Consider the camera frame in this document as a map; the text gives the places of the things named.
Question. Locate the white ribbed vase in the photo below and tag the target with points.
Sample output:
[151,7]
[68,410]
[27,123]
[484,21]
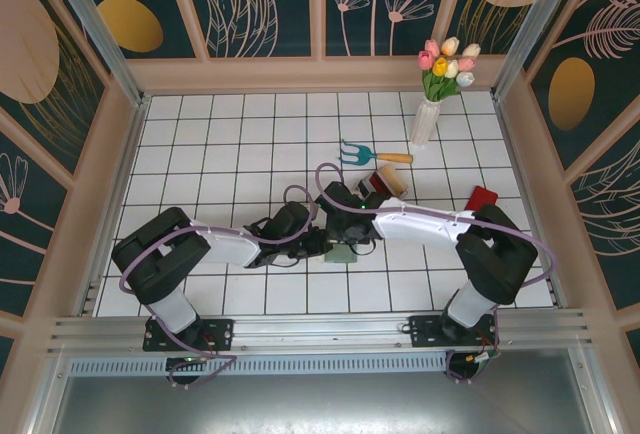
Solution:
[425,124]

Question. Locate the red toy shovel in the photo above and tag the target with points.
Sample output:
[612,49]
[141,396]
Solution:
[482,196]

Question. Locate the clear plastic card box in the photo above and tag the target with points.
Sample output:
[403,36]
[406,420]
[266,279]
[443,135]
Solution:
[400,196]

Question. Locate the red credit card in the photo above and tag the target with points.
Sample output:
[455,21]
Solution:
[382,185]

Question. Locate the grey credit card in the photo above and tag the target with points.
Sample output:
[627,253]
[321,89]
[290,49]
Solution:
[366,187]

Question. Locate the pastel tulip bouquet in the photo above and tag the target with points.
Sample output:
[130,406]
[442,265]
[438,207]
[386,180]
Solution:
[442,66]

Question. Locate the aluminium frame post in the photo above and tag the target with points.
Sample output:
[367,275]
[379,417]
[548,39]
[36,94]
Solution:
[531,24]
[103,34]

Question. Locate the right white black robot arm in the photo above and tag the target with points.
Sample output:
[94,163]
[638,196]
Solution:
[420,224]

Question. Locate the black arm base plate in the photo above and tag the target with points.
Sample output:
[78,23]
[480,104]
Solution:
[220,329]
[425,331]

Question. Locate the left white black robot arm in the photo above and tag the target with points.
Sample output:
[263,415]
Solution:
[230,251]

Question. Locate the tan credit card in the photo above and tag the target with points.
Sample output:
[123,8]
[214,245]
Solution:
[394,183]

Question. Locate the aluminium mounting rail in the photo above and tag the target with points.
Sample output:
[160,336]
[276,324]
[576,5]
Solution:
[320,329]

